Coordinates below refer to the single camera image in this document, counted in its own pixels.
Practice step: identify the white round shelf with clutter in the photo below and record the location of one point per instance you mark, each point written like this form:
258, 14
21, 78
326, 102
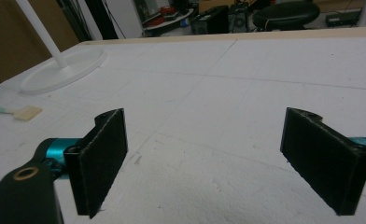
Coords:
167, 17

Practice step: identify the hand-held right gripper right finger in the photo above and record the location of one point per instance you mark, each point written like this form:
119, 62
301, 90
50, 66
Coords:
324, 161

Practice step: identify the black round stool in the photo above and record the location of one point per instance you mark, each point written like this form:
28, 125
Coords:
285, 14

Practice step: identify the black box device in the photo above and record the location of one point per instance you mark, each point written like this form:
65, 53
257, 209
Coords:
210, 21

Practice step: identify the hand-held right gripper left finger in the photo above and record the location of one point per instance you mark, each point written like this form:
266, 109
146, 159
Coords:
98, 165

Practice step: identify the white pole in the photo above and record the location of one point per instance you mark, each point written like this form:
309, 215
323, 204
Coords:
365, 12

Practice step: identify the white round-base stand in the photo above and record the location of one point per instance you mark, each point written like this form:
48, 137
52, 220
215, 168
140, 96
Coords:
59, 70

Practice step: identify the brown cardboard panel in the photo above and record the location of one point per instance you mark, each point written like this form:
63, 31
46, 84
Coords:
19, 37

